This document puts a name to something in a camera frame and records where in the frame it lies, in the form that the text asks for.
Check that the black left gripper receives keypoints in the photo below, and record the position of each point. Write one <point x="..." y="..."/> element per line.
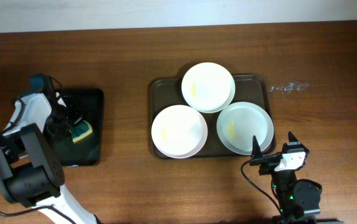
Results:
<point x="65" y="125"/>

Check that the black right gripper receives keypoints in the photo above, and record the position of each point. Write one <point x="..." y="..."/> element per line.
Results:
<point x="269" y="164"/>

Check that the green and yellow sponge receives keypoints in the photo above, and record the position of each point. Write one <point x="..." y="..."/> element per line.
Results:
<point x="81" y="131"/>

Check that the pale grey plate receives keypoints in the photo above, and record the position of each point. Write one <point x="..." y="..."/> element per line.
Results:
<point x="239" y="122"/>

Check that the white plate back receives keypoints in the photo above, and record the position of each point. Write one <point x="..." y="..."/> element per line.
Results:
<point x="208" y="87"/>

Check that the white plate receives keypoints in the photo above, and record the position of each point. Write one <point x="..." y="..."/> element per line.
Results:
<point x="208" y="87"/>
<point x="179" y="131"/>

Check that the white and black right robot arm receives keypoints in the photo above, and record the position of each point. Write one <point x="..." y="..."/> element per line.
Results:
<point x="297" y="200"/>

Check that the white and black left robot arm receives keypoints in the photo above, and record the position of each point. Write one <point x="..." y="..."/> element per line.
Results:
<point x="31" y="173"/>

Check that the black water tray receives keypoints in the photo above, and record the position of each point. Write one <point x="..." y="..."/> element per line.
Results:
<point x="85" y="108"/>

